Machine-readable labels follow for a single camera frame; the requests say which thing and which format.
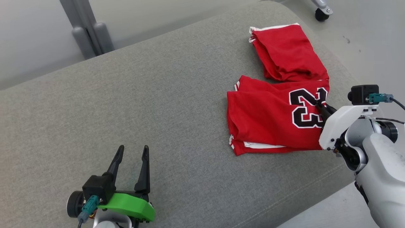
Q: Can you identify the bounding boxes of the right cable with teal connector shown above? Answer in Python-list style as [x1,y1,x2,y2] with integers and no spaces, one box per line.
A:
[367,93,405,111]

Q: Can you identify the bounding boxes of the grey metal partition post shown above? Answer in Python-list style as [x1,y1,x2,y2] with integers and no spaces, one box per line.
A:
[59,0,115,60]

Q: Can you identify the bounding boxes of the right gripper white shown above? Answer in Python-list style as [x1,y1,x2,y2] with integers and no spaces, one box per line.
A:
[315,100,379,151]

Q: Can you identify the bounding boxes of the thin black cable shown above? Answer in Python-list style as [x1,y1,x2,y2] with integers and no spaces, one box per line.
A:
[375,117,405,124]

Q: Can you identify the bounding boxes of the cable with teal connector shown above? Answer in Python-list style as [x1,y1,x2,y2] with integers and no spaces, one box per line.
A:
[77,195,100,228]
[367,93,405,111]

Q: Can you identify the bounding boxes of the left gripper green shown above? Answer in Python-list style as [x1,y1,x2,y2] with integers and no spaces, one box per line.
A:
[97,145,156,223]

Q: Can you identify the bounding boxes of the red jersey with number 23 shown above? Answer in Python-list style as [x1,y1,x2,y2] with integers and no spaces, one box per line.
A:
[226,75,330,156]

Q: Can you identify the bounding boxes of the red shorts with white trim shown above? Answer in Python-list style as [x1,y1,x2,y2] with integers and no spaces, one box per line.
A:
[248,23,330,82]

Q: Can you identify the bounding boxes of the grey fabric sofa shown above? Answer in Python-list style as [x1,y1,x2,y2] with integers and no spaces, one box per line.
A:
[0,0,364,228]

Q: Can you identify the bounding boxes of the left cable with teal connector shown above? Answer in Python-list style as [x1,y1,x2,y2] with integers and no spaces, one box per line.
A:
[77,195,100,228]

